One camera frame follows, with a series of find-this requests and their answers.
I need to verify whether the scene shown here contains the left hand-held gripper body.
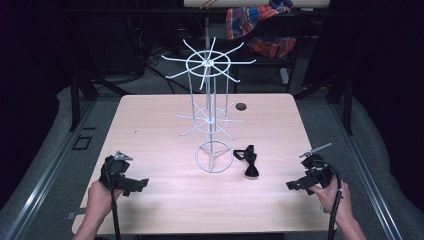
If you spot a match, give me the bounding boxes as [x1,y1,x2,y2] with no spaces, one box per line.
[99,150,134,193]

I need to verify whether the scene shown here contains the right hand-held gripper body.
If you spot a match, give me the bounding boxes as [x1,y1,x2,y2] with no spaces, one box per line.
[298,142,335,192]

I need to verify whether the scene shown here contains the person's right hand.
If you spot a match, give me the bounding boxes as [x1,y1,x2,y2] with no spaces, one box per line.
[308,179,355,225]

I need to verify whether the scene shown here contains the person's left hand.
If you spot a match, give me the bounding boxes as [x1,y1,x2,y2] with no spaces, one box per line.
[87,179,125,222]

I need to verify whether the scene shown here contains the black bow tie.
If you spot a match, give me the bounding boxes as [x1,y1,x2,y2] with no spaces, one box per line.
[232,144,261,179]

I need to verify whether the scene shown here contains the grey tape strip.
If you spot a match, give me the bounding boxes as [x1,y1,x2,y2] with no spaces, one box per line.
[64,207,88,222]

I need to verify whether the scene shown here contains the black metal stand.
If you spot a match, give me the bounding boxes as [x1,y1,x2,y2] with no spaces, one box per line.
[293,73,355,136]
[68,71,131,133]

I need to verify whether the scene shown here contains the black chair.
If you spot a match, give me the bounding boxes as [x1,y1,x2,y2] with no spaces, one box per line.
[229,11,321,95]

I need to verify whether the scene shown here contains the plaid cloth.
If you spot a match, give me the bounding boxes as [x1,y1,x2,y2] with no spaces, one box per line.
[225,0,298,60]

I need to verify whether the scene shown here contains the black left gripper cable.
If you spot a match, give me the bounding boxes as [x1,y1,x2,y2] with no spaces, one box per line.
[104,156,122,240]

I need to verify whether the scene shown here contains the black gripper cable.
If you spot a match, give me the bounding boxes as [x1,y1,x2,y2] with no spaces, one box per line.
[104,156,122,240]
[311,159,344,240]

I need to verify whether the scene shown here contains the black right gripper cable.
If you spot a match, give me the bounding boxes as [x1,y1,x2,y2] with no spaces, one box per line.
[311,159,344,240]

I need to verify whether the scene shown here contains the aluminium floor rail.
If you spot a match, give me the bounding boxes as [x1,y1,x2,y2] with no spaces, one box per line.
[3,99,98,240]
[328,99,405,240]

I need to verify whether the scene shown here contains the white wire display rack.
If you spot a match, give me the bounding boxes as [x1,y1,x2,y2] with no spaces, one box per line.
[160,35,258,175]

